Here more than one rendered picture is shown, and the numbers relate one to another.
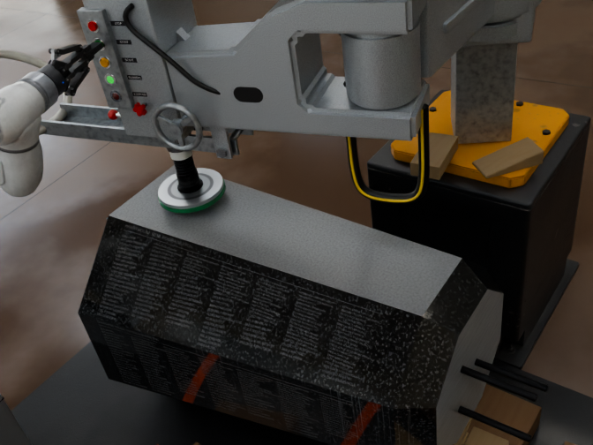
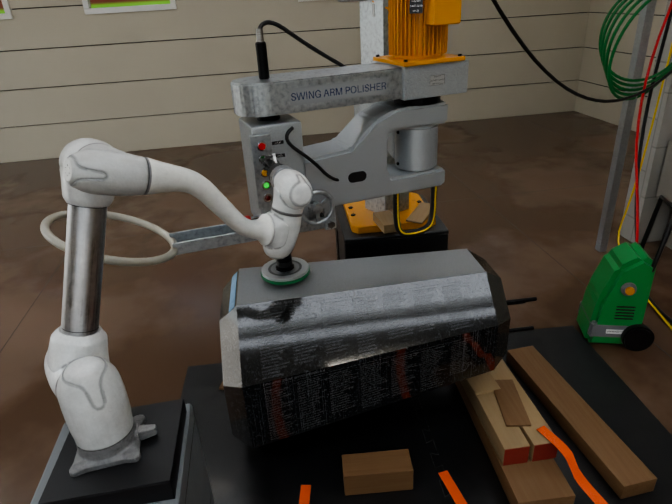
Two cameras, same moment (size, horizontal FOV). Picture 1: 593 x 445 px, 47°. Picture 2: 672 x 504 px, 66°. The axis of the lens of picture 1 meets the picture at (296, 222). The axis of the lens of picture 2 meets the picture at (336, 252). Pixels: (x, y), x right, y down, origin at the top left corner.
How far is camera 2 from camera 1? 1.67 m
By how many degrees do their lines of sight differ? 40
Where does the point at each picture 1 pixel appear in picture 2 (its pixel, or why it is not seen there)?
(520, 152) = (425, 208)
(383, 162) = (354, 237)
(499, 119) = (403, 196)
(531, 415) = not seen: hidden behind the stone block
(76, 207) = (29, 393)
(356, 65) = (417, 145)
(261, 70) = (367, 158)
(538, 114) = not seen: hidden behind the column
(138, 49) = (289, 158)
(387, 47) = (434, 132)
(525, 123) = not seen: hidden behind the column
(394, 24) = (441, 117)
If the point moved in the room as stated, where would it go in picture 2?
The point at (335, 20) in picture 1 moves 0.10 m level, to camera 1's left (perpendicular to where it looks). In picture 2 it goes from (412, 120) to (398, 124)
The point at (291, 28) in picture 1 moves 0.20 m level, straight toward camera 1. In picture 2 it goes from (388, 128) to (428, 135)
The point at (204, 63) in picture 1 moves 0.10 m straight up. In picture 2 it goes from (332, 160) to (330, 136)
